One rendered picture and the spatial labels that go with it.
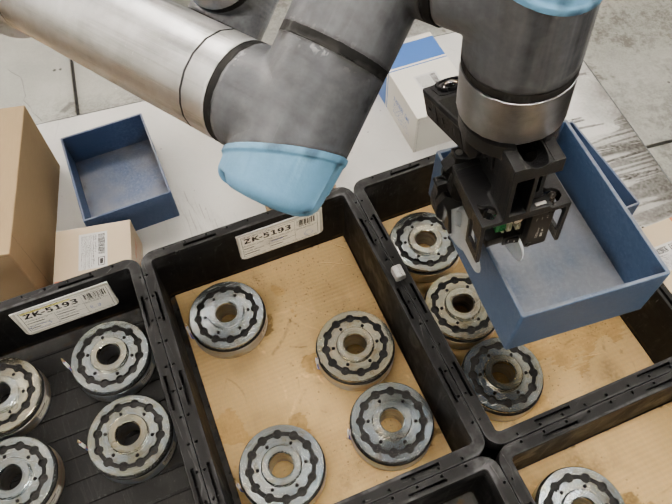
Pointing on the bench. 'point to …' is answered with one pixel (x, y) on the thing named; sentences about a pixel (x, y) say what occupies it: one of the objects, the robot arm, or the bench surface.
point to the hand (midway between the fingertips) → (474, 236)
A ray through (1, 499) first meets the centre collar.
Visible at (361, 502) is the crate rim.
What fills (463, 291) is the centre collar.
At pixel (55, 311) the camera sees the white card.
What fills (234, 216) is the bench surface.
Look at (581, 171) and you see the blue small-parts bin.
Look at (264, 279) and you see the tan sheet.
